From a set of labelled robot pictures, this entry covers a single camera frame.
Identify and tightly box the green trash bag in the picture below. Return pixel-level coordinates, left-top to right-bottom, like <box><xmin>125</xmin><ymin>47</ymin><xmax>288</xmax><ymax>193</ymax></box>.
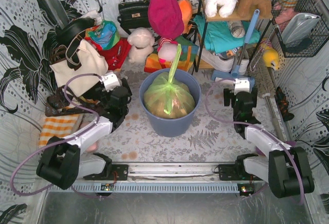
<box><xmin>143</xmin><ymin>44</ymin><xmax>195</xmax><ymax>119</ymax></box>

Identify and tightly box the blue trash bin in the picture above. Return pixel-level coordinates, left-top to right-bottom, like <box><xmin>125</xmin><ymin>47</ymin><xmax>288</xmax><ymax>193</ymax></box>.
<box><xmin>139</xmin><ymin>68</ymin><xmax>202</xmax><ymax>138</ymax></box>

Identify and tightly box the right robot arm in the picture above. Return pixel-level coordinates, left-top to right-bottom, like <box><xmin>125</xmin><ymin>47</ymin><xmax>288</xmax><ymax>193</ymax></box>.
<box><xmin>217</xmin><ymin>88</ymin><xmax>315</xmax><ymax>198</ymax></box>

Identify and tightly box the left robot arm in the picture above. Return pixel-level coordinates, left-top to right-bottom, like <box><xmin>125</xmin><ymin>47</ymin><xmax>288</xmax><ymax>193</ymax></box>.
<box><xmin>36</xmin><ymin>78</ymin><xmax>132</xmax><ymax>190</ymax></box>

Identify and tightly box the cream canvas tote bag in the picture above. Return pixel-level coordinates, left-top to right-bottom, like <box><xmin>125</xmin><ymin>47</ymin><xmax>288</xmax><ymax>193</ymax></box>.
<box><xmin>50</xmin><ymin>40</ymin><xmax>108</xmax><ymax>97</ymax></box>

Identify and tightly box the magenta cloth bag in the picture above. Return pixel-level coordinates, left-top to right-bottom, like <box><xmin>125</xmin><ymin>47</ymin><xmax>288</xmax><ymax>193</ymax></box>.
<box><xmin>148</xmin><ymin>0</ymin><xmax>184</xmax><ymax>39</ymax></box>

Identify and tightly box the yellow plush duck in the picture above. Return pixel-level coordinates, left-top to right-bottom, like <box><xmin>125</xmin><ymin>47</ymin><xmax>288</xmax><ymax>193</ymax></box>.
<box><xmin>262</xmin><ymin>42</ymin><xmax>279</xmax><ymax>70</ymax></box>

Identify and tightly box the crumpled brown paper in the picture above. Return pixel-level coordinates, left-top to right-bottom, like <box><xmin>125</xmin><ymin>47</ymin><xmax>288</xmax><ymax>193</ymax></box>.
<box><xmin>144</xmin><ymin>90</ymin><xmax>195</xmax><ymax>119</ymax></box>

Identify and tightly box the orange checkered towel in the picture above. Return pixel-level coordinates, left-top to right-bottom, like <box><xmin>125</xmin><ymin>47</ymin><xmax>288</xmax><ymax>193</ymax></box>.
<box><xmin>38</xmin><ymin>114</ymin><xmax>83</xmax><ymax>147</ymax></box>

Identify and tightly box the cream plush sheep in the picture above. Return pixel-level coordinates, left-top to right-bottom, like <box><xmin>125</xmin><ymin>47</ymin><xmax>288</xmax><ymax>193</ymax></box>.
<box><xmin>127</xmin><ymin>27</ymin><xmax>155</xmax><ymax>64</ymax></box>

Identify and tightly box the teal cloth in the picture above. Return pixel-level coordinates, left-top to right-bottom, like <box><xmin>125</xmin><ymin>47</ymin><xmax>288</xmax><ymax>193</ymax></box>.
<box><xmin>194</xmin><ymin>15</ymin><xmax>260</xmax><ymax>53</ymax></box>

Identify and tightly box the grey patterned sneaker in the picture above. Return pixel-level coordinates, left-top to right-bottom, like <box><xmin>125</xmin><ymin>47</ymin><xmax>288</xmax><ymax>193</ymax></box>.
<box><xmin>227</xmin><ymin>21</ymin><xmax>245</xmax><ymax>38</ymax></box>

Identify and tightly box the pink plush doll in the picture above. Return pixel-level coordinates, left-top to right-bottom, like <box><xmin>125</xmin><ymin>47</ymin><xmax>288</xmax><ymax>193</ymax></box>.
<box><xmin>157</xmin><ymin>37</ymin><xmax>178</xmax><ymax>64</ymax></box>

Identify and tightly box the black hat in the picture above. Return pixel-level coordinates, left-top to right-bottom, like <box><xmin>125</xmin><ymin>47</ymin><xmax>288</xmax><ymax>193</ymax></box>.
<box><xmin>56</xmin><ymin>17</ymin><xmax>95</xmax><ymax>46</ymax></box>

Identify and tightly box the silver foil pouch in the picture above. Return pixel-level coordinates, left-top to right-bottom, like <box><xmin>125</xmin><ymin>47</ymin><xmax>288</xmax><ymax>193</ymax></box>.
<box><xmin>281</xmin><ymin>13</ymin><xmax>321</xmax><ymax>44</ymax></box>

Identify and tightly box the black leather handbag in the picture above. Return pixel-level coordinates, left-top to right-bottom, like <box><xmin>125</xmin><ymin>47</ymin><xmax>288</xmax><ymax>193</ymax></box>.
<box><xmin>117</xmin><ymin>0</ymin><xmax>151</xmax><ymax>35</ymax></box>

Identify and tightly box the wooden shelf rack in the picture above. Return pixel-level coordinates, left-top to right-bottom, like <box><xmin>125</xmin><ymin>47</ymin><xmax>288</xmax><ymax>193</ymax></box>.
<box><xmin>192</xmin><ymin>0</ymin><xmax>275</xmax><ymax>73</ymax></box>

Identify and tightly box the orange plush toy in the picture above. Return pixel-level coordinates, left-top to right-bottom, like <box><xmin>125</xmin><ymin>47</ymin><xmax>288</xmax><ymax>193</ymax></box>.
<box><xmin>178</xmin><ymin>0</ymin><xmax>192</xmax><ymax>34</ymax></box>

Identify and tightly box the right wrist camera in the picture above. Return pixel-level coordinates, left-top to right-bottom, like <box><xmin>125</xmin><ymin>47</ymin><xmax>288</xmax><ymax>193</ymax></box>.
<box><xmin>234</xmin><ymin>77</ymin><xmax>252</xmax><ymax>95</ymax></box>

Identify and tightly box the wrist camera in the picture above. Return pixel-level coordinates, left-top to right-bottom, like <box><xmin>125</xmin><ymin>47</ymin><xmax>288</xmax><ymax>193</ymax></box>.
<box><xmin>234</xmin><ymin>77</ymin><xmax>252</xmax><ymax>95</ymax></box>
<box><xmin>100</xmin><ymin>71</ymin><xmax>121</xmax><ymax>92</ymax></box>

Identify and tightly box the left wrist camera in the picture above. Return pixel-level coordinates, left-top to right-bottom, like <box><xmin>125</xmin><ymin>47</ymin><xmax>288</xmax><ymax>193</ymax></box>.
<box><xmin>100</xmin><ymin>71</ymin><xmax>121</xmax><ymax>92</ymax></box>

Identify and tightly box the blue handled mop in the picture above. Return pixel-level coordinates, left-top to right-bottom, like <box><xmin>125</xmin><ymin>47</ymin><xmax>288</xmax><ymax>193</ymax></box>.
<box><xmin>211</xmin><ymin>9</ymin><xmax>260</xmax><ymax>92</ymax></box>

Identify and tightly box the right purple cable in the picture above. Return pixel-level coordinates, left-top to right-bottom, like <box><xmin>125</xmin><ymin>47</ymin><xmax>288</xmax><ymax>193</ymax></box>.
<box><xmin>205</xmin><ymin>79</ymin><xmax>306</xmax><ymax>206</ymax></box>

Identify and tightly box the purple cable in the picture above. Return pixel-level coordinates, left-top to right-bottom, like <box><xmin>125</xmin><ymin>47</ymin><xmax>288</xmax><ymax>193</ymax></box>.
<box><xmin>9</xmin><ymin>73</ymin><xmax>114</xmax><ymax>199</ymax></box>
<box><xmin>205</xmin><ymin>79</ymin><xmax>306</xmax><ymax>206</ymax></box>

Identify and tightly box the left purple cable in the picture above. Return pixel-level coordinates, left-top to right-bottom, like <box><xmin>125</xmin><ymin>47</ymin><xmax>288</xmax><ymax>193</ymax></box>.
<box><xmin>9</xmin><ymin>73</ymin><xmax>114</xmax><ymax>199</ymax></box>

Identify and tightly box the brown patterned strap bag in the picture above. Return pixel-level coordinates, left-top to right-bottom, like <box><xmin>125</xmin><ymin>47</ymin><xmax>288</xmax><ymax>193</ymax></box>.
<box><xmin>45</xmin><ymin>86</ymin><xmax>104</xmax><ymax>117</ymax></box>

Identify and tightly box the black wire basket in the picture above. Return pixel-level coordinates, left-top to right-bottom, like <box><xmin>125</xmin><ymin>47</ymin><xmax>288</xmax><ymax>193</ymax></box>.
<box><xmin>271</xmin><ymin>0</ymin><xmax>328</xmax><ymax>58</ymax></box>

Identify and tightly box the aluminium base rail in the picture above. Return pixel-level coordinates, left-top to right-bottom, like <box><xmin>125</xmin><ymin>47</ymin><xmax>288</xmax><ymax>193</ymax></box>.
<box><xmin>38</xmin><ymin>161</ymin><xmax>312</xmax><ymax>194</ymax></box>

